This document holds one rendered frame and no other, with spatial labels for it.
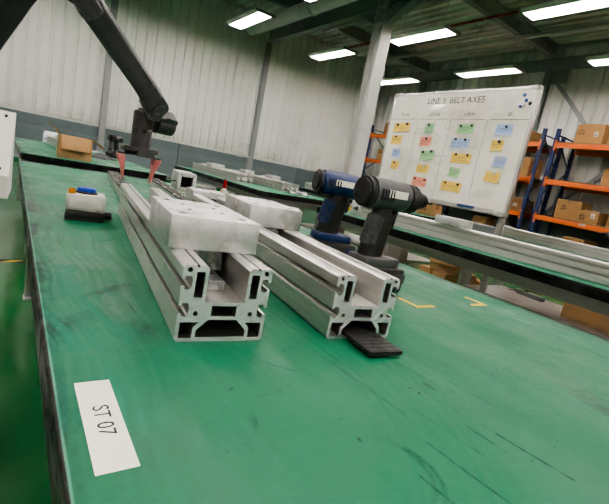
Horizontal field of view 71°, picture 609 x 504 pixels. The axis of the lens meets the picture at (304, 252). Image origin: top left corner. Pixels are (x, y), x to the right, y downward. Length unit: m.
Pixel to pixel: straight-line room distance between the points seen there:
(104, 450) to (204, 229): 0.28
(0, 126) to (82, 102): 10.88
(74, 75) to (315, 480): 12.10
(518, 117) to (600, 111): 8.37
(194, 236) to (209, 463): 0.28
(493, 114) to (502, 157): 0.38
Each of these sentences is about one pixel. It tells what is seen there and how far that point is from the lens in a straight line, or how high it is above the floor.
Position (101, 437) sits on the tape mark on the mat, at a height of 0.78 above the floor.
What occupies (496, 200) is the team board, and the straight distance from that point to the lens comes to 3.72.
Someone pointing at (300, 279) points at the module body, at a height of 0.83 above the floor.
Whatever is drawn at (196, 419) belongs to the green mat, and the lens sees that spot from 0.36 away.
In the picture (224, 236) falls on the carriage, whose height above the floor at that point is 0.88.
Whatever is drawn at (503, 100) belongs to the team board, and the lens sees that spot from 3.91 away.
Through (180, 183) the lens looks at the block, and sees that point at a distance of 2.20.
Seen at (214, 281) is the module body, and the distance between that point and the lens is 0.51.
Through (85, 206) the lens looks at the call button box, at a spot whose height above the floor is 0.81.
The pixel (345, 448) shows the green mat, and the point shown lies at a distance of 0.36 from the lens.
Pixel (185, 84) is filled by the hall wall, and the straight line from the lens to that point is 12.82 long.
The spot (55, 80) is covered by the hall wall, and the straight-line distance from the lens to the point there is 12.19.
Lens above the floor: 0.98
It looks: 10 degrees down
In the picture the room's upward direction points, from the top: 11 degrees clockwise
